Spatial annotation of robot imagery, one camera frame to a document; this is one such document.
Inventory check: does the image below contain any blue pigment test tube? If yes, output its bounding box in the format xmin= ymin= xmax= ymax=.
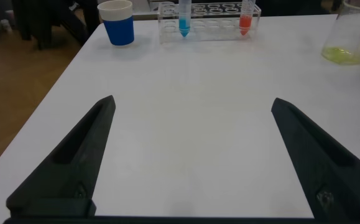
xmin=178 ymin=0 xmax=192 ymax=38

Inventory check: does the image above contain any clear glass beaker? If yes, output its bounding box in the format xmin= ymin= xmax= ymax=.
xmin=320 ymin=0 xmax=360 ymax=66

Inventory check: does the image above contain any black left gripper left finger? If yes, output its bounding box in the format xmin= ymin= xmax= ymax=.
xmin=5 ymin=95 xmax=117 ymax=218

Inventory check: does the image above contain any black folding chair with jacket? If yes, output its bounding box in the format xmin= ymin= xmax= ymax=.
xmin=10 ymin=0 xmax=101 ymax=50

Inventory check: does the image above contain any blue white paper cup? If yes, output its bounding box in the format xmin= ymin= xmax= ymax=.
xmin=97 ymin=0 xmax=135 ymax=47

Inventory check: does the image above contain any clear acrylic tube rack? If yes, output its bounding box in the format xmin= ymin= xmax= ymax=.
xmin=157 ymin=1 xmax=262 ymax=44

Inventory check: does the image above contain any orange pigment test tube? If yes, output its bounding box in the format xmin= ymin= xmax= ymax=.
xmin=238 ymin=0 xmax=256 ymax=36

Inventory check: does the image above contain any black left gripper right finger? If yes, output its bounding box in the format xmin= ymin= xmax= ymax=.
xmin=270 ymin=97 xmax=360 ymax=220

